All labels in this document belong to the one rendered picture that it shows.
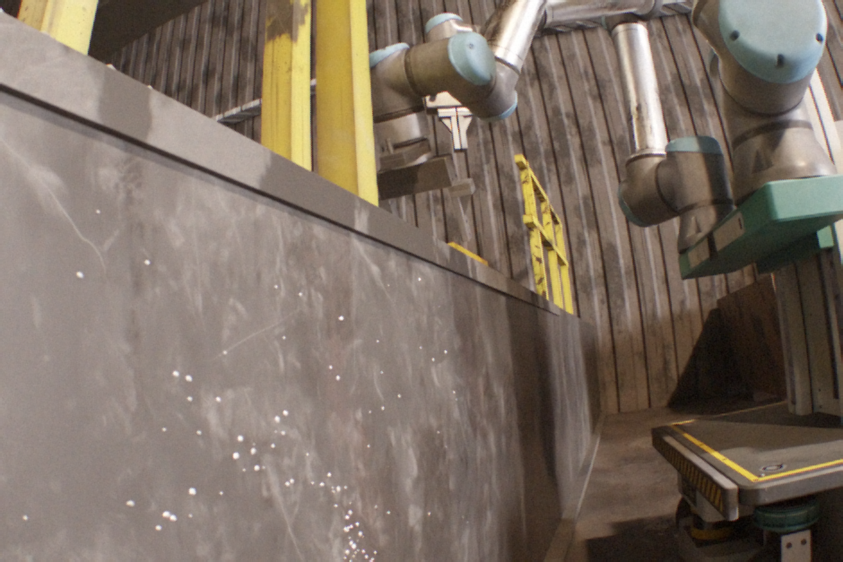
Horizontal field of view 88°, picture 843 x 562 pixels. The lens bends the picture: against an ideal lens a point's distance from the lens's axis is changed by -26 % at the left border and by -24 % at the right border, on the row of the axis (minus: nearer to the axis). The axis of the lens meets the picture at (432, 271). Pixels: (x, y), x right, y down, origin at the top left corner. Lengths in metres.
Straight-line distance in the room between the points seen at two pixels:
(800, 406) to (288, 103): 1.15
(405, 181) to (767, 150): 0.60
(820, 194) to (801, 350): 0.50
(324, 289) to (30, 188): 0.28
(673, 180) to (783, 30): 0.71
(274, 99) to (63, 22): 0.38
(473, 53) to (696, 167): 0.67
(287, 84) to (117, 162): 0.50
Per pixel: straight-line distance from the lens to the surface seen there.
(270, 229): 0.41
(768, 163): 0.89
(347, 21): 0.88
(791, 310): 1.29
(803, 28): 0.78
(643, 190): 1.46
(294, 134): 0.74
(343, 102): 0.81
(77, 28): 0.51
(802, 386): 1.30
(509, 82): 1.01
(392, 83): 0.92
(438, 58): 0.88
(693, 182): 1.35
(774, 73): 0.77
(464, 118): 1.26
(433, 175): 0.95
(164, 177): 0.33
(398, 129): 0.93
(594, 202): 4.57
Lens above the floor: 0.55
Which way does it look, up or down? 10 degrees up
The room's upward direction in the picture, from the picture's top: 6 degrees counter-clockwise
